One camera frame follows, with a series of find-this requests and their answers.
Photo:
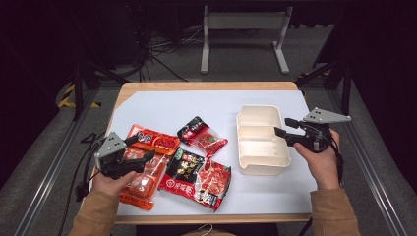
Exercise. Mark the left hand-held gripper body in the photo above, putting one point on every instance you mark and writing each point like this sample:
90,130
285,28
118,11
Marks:
109,147

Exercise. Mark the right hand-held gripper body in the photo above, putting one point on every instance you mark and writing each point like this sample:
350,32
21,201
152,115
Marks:
314,136

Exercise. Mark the white divided plastic container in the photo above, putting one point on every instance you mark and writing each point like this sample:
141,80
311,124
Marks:
262,144

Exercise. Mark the orange red seasoning packet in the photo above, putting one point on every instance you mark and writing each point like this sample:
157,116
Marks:
160,141

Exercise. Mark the clear orange seasoning packet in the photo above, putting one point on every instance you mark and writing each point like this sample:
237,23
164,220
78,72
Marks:
144,185

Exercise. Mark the person's right hand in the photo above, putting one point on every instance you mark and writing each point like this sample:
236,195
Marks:
324,167

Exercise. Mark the person's left hand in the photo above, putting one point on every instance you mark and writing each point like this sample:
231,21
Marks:
109,185

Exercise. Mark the black metal stand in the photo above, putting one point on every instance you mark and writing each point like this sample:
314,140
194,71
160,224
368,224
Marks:
345,88
78,85

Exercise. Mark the large black red seasoning packet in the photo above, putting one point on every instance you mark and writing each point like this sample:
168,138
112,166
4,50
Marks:
196,180

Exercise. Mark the small black red seasoning packet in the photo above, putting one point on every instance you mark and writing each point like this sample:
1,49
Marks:
203,137

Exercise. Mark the white table mat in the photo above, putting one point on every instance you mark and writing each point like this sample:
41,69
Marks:
183,105

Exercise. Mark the yellow black hazard tape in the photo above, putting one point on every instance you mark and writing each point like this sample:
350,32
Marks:
67,98

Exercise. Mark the aluminium floor rail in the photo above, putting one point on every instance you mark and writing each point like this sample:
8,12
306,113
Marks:
49,177
370,170

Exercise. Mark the white metal frame stand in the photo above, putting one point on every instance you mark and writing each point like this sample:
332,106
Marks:
244,20

